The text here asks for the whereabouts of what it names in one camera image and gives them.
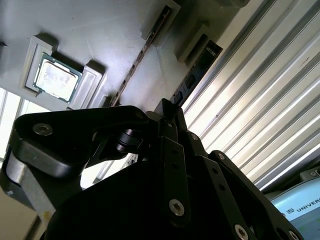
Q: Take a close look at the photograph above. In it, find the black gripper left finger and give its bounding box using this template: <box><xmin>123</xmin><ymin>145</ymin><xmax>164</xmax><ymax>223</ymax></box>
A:
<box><xmin>4</xmin><ymin>98</ymin><xmax>190</xmax><ymax>225</ymax></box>

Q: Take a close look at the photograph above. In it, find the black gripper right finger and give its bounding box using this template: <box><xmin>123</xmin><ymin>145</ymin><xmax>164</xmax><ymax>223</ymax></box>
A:
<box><xmin>173</xmin><ymin>103</ymin><xmax>305</xmax><ymax>240</ymax></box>

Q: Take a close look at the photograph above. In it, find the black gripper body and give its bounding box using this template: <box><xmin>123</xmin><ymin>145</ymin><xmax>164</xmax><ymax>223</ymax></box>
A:
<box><xmin>43</xmin><ymin>161</ymin><xmax>238</xmax><ymax>240</ymax></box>

